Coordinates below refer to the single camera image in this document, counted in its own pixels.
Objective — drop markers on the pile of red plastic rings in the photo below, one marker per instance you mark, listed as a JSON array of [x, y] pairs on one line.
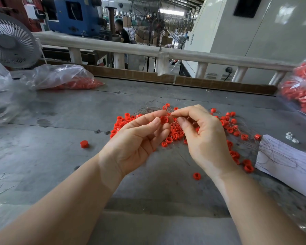
[[233, 130]]

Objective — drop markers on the red industrial machine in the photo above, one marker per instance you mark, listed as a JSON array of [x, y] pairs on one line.
[[11, 8]]

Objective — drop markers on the person's left forearm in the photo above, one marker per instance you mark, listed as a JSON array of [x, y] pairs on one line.
[[48, 214]]

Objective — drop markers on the white desk fan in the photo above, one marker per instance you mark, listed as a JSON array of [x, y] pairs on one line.
[[11, 40]]

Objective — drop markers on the person's right forearm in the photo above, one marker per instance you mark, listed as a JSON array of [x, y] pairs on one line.
[[260, 211]]

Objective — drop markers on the clear bag with red pieces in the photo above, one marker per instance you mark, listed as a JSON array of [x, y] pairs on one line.
[[61, 77]]

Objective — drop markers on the large grey machine cabinet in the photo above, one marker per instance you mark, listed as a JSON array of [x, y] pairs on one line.
[[281, 33]]

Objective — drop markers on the white paper sheet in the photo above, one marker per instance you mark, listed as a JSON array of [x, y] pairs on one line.
[[289, 168]]

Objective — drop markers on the person's right hand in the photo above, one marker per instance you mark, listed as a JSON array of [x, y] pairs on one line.
[[209, 143]]

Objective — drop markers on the black pedestal fan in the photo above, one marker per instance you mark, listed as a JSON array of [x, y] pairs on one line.
[[158, 25]]

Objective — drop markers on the small clear plastic piece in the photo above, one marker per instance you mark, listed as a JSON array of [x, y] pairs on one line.
[[289, 135], [295, 140]]

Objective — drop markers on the brown wooden board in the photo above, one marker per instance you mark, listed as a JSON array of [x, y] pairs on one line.
[[147, 76]]

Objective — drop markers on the white metal railing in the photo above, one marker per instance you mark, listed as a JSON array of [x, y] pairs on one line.
[[121, 47]]

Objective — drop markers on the person's left hand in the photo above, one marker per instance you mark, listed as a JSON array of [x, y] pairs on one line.
[[127, 150]]

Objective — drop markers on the large clear bag red pieces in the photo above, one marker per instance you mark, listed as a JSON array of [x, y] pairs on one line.
[[301, 91]]

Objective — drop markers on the blue industrial machine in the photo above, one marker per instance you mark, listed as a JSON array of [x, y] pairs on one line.
[[83, 20]]

